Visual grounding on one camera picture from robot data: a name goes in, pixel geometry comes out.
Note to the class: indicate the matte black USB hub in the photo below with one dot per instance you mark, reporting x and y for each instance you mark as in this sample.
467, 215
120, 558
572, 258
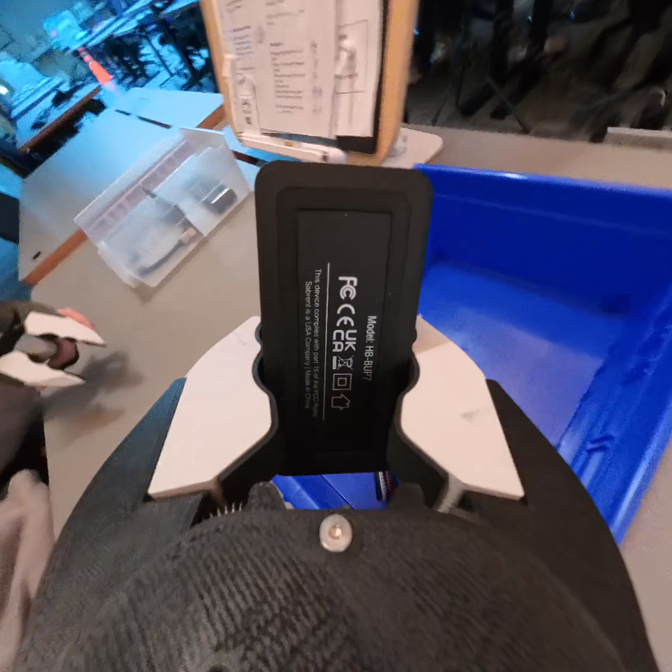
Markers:
341, 252

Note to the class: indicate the blue plastic bin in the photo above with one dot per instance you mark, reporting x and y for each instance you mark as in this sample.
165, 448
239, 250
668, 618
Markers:
525, 315

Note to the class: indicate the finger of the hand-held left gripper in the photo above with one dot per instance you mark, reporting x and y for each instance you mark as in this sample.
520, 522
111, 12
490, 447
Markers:
57, 328
36, 370

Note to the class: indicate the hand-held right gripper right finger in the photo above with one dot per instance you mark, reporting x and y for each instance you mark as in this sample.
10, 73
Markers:
456, 420

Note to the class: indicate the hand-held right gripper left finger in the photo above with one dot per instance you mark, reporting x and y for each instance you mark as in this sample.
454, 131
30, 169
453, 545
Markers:
210, 414

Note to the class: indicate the clear plastic bin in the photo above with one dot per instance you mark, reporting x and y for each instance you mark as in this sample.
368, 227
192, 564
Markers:
157, 210

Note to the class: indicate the orange traffic cone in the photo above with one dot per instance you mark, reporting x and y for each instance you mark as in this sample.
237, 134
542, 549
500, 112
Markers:
97, 65

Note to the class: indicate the wooden clipboard stand with papers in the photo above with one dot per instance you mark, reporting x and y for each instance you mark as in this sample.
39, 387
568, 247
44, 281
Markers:
294, 63

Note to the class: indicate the person's left hand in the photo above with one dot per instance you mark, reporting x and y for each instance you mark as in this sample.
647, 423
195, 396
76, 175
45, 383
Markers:
78, 317

